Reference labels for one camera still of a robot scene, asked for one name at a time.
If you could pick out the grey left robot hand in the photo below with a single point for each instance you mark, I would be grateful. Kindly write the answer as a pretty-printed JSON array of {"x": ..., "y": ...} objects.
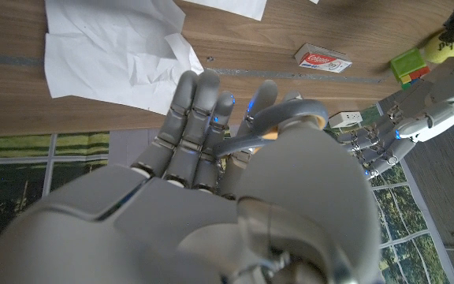
[{"x": 428, "y": 114}]

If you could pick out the multicoloured puzzle cube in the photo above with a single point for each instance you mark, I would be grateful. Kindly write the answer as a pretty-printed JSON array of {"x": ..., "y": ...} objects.
[{"x": 416, "y": 75}]

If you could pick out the white power strip box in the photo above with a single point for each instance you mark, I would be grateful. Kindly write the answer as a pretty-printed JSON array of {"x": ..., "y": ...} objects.
[{"x": 345, "y": 119}]

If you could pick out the white paper sheet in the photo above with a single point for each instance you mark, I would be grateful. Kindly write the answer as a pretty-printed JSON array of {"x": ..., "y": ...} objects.
[{"x": 235, "y": 6}]

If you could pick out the crumpled white paper piece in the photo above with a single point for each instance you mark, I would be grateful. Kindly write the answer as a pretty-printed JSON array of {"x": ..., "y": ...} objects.
[{"x": 112, "y": 51}]

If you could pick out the printed forest window backdrop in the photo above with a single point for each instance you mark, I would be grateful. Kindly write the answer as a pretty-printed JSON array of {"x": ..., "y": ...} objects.
[{"x": 404, "y": 221}]

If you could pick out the Colgate toothpaste box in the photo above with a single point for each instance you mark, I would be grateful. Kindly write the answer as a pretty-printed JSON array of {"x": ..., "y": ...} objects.
[{"x": 321, "y": 59}]

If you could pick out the green cube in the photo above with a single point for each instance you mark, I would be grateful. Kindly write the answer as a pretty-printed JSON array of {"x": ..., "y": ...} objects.
[{"x": 407, "y": 63}]

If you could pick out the yellow tennis ball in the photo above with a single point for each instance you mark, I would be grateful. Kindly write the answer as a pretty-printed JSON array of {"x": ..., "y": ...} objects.
[{"x": 441, "y": 51}]

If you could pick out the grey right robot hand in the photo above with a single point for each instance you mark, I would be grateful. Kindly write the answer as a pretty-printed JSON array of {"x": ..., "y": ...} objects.
[{"x": 191, "y": 229}]

